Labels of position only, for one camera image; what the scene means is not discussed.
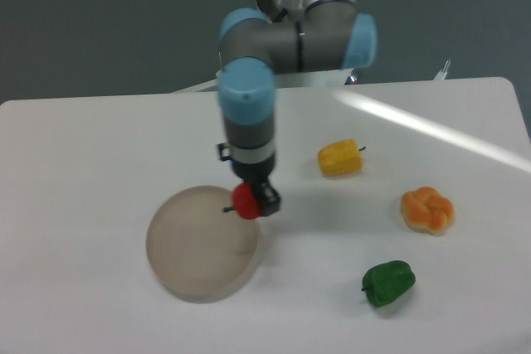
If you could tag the yellow toy bell pepper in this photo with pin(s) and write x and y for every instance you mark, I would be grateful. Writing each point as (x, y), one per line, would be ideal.
(340, 158)

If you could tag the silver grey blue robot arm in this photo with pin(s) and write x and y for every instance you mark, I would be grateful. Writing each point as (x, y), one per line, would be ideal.
(255, 46)

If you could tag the beige round plate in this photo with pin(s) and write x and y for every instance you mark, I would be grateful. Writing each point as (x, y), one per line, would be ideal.
(199, 252)

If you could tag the orange knotted bread roll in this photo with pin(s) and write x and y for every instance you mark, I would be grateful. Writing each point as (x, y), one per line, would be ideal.
(426, 210)

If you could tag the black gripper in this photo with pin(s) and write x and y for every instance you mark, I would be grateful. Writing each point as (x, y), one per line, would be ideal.
(254, 166)

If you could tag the red toy bell pepper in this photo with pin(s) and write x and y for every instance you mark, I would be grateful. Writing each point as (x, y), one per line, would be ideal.
(244, 203)

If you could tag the green toy bell pepper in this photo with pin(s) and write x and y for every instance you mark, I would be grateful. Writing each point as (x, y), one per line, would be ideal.
(385, 283)

